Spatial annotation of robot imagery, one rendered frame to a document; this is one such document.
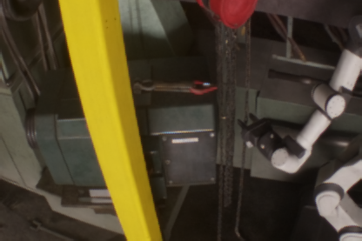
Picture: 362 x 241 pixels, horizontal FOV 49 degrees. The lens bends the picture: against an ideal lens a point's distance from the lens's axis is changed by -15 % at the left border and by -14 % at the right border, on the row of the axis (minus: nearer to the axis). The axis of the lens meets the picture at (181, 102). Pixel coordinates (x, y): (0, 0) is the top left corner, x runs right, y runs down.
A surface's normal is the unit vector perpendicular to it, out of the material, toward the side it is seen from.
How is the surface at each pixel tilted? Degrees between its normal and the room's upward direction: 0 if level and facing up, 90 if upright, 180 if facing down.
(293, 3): 90
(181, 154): 90
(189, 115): 45
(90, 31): 90
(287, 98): 0
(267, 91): 0
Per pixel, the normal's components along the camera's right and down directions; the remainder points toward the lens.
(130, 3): -0.31, 0.65
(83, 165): 0.04, 0.67
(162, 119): -0.02, -0.05
